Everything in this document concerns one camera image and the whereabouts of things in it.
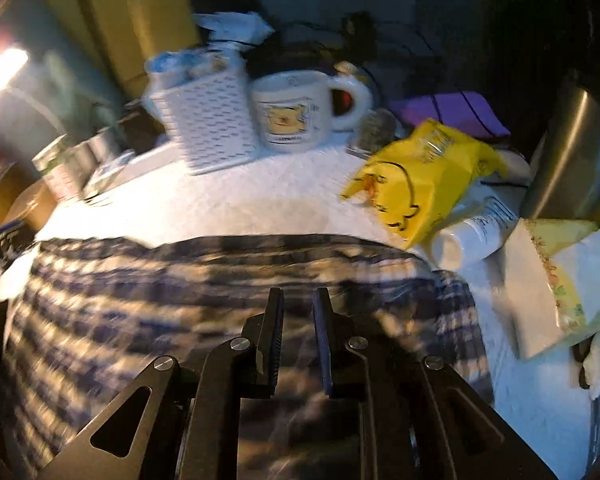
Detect brown plastic container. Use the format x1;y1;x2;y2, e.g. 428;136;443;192
5;180;66;233

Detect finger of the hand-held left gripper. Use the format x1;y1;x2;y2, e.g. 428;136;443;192
0;227;36;267

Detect purple pouch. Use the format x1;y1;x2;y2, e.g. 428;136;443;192
387;91;512;140

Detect white textured tablecloth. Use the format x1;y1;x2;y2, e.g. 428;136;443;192
0;125;596;480

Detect white lotion bottle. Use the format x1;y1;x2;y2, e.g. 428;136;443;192
430;195;523;271

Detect blue-grey curtain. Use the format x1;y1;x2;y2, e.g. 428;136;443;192
0;0;126;126

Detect yellow tissue pack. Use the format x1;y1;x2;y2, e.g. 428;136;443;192
502;217;600;361

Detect crumpled white paper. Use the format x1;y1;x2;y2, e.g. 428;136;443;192
195;10;276;53

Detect white bear print mug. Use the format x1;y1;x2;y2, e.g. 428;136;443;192
251;71;372;155

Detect yellow plastic bag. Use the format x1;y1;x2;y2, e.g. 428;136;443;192
341;119;506;251

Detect yellow curtain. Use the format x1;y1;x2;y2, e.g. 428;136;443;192
30;0;201;91

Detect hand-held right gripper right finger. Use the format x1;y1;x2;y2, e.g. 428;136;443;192
312;287;556;480

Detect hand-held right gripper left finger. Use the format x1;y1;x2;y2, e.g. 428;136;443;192
40;287;286;480

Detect stainless steel tumbler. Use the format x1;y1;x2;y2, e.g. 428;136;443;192
520;85;600;221

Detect white plastic basket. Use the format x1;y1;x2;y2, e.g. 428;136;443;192
147;52;261;176

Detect plaid pants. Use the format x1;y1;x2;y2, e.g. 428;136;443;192
0;234;496;480

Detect small grey-green packet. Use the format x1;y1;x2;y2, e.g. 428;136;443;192
352;109;398;153

